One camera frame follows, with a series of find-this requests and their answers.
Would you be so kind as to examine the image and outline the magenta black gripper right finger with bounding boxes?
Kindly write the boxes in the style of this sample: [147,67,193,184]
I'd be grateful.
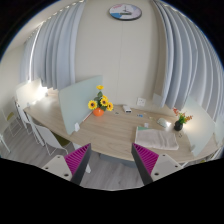
[131,143,182,185]

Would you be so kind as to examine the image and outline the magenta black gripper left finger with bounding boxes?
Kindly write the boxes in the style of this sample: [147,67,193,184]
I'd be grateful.
[42,144,91,185]

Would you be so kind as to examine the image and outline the beige folded towel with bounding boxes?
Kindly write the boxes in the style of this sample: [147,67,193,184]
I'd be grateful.
[135,127,179,150]

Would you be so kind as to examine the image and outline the white chair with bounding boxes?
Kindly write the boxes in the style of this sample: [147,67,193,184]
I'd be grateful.
[35,125,70,150]
[15,102,33,135]

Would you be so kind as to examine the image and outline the orange flowers in black vase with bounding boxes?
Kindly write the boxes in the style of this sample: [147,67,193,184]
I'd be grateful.
[173,108,193,131]

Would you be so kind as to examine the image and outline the small white box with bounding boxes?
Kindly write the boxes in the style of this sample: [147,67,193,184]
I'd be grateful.
[123,105,132,113]

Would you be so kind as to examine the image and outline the right pale desk divider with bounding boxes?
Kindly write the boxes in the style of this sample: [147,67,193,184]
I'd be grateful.
[183,97,215,156]

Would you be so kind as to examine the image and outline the pale green desk divider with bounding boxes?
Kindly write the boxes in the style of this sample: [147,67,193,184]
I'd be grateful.
[58,76,103,135]

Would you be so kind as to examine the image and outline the sunflowers in orange vase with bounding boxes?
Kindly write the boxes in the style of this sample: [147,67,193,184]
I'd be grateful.
[88,85,114,117]

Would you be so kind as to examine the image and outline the right grey curtain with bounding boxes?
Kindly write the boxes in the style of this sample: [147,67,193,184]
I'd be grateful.
[153,0,224,121]

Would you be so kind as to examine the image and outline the grey curtain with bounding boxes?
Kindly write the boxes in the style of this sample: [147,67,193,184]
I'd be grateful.
[153,0,224,121]
[19,0,86,90]

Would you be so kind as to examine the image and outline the left grey curtain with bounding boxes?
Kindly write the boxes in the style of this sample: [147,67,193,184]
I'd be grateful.
[19,0,86,90]

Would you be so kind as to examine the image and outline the white wall socket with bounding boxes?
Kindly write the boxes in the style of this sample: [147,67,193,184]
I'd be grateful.
[137,97,146,107]

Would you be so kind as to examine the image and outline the round wall clock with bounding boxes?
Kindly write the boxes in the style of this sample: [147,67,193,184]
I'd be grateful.
[109,3,142,21]

